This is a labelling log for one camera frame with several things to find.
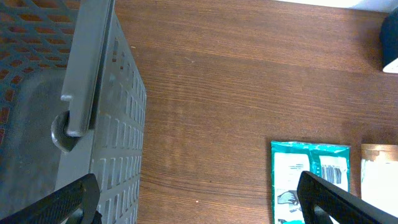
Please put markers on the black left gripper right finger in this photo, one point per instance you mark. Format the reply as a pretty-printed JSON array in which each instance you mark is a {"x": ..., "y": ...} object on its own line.
[{"x": 322, "y": 202}]

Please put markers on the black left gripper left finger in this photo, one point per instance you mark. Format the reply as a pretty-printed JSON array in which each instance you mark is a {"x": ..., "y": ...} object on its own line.
[{"x": 74, "y": 203}]

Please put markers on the white tube with tan cap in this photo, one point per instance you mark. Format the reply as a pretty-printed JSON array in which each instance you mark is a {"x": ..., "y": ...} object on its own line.
[{"x": 379, "y": 176}]

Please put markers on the green 3M package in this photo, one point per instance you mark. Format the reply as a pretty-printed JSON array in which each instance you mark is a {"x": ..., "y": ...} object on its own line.
[{"x": 290, "y": 159}]

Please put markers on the white barcode scanner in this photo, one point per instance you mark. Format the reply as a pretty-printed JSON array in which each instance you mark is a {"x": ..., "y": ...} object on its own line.
[{"x": 388, "y": 38}]

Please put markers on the grey plastic mesh basket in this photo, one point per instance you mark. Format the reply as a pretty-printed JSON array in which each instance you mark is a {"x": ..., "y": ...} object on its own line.
[{"x": 72, "y": 103}]

